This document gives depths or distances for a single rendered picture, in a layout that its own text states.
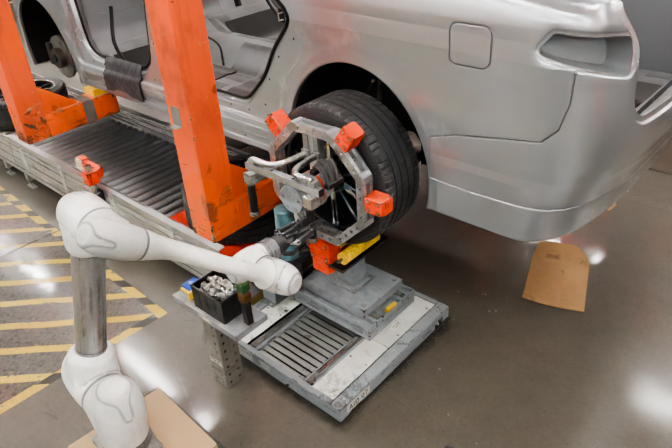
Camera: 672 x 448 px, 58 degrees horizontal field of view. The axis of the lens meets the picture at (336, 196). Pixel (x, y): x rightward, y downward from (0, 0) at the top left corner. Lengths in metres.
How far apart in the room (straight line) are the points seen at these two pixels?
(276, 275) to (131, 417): 0.62
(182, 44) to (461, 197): 1.26
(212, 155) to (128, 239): 1.01
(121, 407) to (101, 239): 0.57
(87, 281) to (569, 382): 2.03
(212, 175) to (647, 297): 2.26
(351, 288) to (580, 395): 1.11
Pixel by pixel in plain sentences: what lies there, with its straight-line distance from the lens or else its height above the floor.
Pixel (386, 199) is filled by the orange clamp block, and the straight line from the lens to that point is 2.39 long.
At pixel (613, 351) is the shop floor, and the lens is 3.16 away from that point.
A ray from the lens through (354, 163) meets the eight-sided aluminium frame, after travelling 2.39.
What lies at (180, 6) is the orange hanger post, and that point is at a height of 1.60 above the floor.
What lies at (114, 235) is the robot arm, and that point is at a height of 1.20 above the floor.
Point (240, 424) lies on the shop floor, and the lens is 2.78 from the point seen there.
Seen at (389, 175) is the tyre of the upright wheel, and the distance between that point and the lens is 2.43.
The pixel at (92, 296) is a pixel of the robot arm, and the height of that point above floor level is 0.93.
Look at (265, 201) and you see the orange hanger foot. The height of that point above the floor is 0.59.
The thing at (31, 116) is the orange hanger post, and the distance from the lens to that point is 4.44.
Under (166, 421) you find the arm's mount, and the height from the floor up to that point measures 0.40.
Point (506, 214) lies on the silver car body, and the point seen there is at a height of 0.85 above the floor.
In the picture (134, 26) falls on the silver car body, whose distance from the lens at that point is 4.75.
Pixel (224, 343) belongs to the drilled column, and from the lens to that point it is 2.77.
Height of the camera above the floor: 2.09
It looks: 30 degrees down
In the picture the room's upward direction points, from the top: 4 degrees counter-clockwise
